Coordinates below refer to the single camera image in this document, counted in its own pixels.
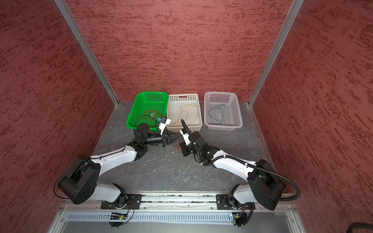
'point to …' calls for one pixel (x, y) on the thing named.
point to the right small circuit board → (241, 218)
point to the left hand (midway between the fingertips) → (181, 139)
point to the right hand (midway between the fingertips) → (180, 147)
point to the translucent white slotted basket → (222, 111)
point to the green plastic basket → (149, 108)
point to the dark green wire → (213, 107)
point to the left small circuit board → (118, 216)
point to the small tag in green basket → (152, 114)
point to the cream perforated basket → (186, 107)
